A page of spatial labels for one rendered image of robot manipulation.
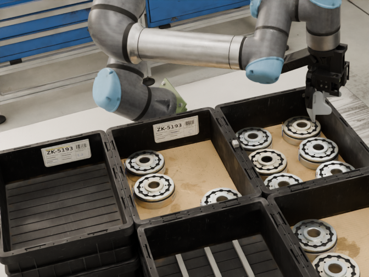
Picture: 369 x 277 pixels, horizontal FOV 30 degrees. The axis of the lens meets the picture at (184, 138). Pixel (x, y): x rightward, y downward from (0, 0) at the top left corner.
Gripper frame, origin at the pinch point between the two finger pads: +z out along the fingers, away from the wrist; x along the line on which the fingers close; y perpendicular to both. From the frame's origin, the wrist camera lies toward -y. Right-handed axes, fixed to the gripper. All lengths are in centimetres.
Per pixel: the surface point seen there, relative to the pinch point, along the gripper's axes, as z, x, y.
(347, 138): 10.4, 3.8, 7.0
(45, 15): 58, 88, -176
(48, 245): 0, -62, -36
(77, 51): 81, 94, -168
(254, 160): 12.9, -9.7, -12.9
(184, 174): 15.0, -19.5, -28.7
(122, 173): 4.6, -33.7, -36.6
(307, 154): 14.2, -1.6, -1.6
